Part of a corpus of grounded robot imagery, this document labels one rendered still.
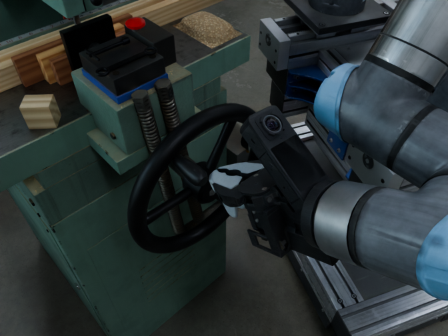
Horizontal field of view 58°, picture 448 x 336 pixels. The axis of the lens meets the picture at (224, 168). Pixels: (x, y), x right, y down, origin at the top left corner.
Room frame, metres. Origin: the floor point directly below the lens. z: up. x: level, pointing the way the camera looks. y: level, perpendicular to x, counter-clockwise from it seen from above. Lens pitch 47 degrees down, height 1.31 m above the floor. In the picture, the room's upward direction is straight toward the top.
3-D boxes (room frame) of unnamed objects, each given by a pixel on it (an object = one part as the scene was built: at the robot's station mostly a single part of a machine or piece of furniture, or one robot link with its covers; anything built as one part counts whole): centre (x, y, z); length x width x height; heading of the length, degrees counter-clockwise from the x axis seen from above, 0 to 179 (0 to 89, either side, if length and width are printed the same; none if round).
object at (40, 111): (0.49, 0.28, 0.92); 0.04 x 0.03 x 0.04; 94
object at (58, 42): (0.66, 0.27, 0.93); 0.23 x 0.01 x 0.05; 133
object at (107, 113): (0.54, 0.14, 0.92); 0.15 x 0.13 x 0.09; 133
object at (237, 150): (0.76, -0.02, 0.58); 0.12 x 0.08 x 0.08; 43
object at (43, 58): (0.65, 0.25, 0.93); 0.17 x 0.02 x 0.05; 133
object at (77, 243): (0.77, 0.35, 0.36); 0.58 x 0.45 x 0.71; 43
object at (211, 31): (0.78, 0.04, 0.91); 0.12 x 0.09 x 0.03; 43
